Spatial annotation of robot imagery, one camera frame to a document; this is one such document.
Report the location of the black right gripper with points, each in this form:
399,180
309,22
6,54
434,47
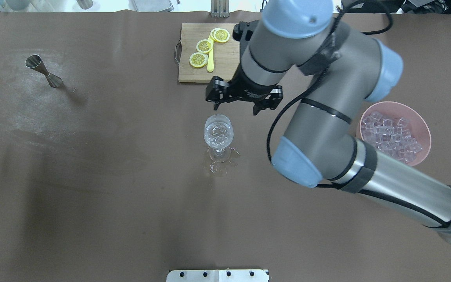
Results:
248,89

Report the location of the steel double jigger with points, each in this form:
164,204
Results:
35,62

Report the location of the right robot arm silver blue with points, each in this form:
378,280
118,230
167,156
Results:
309,141

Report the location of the clear wine glass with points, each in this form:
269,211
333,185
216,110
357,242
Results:
218,135

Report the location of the pile of ice cubes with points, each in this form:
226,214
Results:
390,135

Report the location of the bamboo cutting board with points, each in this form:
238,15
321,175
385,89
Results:
222,61

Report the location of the lemon slice middle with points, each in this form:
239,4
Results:
205,46

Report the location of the pink bowl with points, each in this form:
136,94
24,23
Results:
418,126

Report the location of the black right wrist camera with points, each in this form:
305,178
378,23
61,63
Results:
243,31

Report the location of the aluminium frame post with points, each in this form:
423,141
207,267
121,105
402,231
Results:
220,9

